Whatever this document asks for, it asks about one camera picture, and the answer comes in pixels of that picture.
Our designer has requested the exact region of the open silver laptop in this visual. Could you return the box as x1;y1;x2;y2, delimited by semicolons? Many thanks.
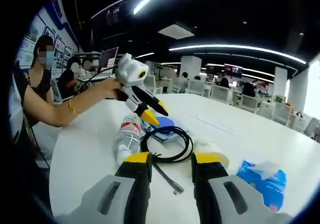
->
77;46;120;83

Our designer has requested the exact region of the hanging dark display screen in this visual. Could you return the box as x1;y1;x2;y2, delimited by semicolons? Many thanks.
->
90;0;133;39

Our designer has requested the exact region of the white paper cup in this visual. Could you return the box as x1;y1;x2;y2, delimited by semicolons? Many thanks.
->
193;140;230;170

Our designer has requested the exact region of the blue tissue pack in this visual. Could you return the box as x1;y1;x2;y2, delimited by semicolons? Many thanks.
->
235;160;288;213

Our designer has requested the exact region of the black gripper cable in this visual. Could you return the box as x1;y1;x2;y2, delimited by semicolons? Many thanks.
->
74;63;121;95

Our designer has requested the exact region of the person's head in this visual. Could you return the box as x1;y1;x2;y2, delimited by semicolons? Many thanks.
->
31;35;55;70

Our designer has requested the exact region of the blue oval pad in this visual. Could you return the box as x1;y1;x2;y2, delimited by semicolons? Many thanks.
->
152;116;176;135

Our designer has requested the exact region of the white table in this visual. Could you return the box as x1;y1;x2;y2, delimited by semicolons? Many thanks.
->
48;92;320;224

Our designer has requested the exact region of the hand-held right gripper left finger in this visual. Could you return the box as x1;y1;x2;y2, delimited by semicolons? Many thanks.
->
53;151;153;224

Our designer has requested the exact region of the clear printed plastic bag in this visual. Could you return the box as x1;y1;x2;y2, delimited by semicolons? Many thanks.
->
140;109;191;145

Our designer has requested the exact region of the gold bracelet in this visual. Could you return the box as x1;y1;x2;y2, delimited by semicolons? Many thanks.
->
68;98;80;115

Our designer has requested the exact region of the ceiling air vent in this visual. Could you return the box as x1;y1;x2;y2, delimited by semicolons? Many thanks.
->
157;21;196;39

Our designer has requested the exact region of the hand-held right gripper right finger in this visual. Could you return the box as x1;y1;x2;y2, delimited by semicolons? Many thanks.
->
191;152;293;224

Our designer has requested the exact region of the person's left hand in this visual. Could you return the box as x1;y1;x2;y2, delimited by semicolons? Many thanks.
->
99;78;126;101

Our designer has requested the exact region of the red hanging screen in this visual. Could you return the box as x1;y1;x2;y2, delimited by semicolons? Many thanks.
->
223;63;243;78

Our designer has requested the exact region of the row of white office chairs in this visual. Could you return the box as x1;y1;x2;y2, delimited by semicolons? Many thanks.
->
143;74;320;140

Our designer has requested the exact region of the clear plastic water bottle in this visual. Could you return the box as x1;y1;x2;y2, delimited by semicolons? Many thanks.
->
115;114;143;165

